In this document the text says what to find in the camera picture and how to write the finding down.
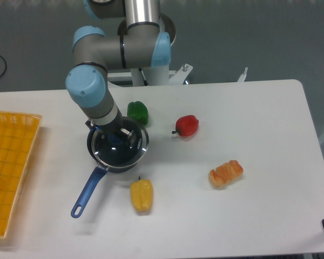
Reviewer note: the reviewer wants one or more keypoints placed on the yellow woven basket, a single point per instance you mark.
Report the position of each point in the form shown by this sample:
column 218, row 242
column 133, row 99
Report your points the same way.
column 18, row 132

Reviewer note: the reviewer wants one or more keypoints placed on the red bell pepper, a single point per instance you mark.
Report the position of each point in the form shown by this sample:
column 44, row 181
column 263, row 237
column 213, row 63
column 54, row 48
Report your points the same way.
column 186, row 126

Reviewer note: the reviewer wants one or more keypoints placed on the green bell pepper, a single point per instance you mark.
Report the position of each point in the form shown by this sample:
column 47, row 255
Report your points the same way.
column 138, row 111

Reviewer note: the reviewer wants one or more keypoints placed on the salmon sushi piece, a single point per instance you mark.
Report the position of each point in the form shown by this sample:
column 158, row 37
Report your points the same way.
column 225, row 174

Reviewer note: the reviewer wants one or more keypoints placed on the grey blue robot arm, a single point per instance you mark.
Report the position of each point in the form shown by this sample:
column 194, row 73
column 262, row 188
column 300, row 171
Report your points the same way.
column 95, row 54

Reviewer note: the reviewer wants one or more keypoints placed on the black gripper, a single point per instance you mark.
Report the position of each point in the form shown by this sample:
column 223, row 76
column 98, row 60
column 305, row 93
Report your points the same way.
column 109, row 124

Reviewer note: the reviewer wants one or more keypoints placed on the yellow bell pepper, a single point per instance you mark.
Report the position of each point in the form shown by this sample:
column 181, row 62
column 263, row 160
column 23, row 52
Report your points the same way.
column 141, row 192

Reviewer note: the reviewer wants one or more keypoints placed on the dark blue saucepan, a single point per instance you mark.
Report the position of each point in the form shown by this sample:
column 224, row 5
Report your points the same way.
column 98, row 173

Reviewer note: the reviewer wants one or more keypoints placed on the glass pot lid blue knob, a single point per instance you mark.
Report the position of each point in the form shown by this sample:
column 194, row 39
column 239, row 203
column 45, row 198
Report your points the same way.
column 110, row 150

